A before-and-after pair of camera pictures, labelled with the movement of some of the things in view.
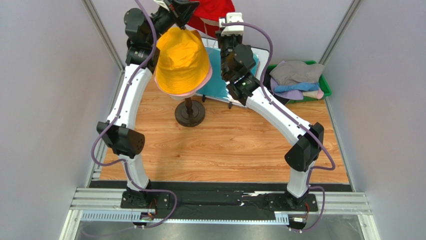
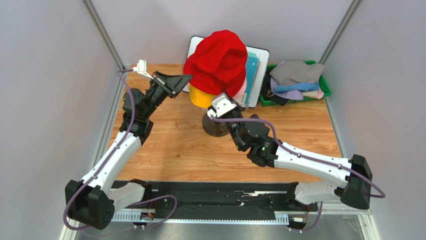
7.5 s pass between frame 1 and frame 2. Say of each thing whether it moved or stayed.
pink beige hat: stayed
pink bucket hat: moved
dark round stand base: moved
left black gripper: moved
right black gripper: moved
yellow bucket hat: moved
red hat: moved
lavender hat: stayed
